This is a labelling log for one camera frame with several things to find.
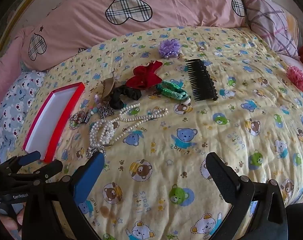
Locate person's left hand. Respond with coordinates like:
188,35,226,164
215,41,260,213
0,205,24,240

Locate red velvet bow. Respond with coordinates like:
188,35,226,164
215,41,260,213
125,60,164,90

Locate black plastic comb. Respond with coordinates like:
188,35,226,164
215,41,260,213
185,59,218,102

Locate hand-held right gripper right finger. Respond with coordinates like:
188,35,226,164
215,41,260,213
206,152,288,240

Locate purple plaid pillow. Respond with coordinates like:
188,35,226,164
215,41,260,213
238,0,301,61

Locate black scrunchie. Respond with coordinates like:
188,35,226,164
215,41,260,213
109,85,142,110

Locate red cardboard box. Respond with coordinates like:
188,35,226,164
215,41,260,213
22,82,86,162

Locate green braided hair tie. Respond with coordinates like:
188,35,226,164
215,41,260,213
156,80,192,104

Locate silver chain cluster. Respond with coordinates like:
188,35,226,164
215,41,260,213
98,102,116,119

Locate pink flower hair tie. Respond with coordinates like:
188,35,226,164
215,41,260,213
286,66,303,93

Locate purple flower hair tie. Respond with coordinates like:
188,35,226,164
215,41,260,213
159,39,182,59

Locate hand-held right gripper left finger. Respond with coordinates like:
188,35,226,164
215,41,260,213
21,151,105,240

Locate brown bow hair clip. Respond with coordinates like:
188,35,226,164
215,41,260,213
101,74,122,103

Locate yellow bear print blanket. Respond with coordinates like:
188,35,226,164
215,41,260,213
6,26,303,240

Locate gold framed wall picture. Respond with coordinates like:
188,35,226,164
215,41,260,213
0,0,55,53

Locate pearl bracelet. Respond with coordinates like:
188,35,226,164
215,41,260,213
86,119,117,159

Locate grey bear print sheet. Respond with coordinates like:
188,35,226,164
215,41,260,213
0,71,47,156

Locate person's dark clothing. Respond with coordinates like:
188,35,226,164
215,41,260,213
283,204,303,240

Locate long pearl necklace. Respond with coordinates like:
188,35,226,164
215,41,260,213
116,102,169,143

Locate pastel beaded charm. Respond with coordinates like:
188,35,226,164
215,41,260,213
90,94,102,116

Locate pink heart print duvet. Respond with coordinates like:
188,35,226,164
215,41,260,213
0,0,247,112

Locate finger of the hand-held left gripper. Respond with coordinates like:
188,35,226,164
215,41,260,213
10,159,64,188
1,151,42,174

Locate rhinestone hair clip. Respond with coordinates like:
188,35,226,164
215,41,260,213
70,111,91,130

